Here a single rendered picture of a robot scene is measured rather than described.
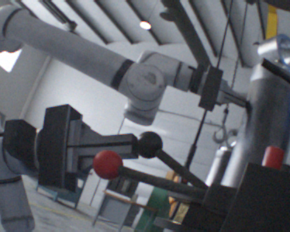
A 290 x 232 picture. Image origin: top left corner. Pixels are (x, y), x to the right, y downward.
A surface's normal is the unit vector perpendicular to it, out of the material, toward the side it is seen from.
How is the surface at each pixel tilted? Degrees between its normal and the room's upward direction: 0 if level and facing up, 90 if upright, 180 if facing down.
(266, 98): 90
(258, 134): 90
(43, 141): 90
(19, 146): 70
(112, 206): 90
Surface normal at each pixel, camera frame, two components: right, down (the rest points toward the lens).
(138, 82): 0.01, -0.14
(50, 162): -0.39, -0.36
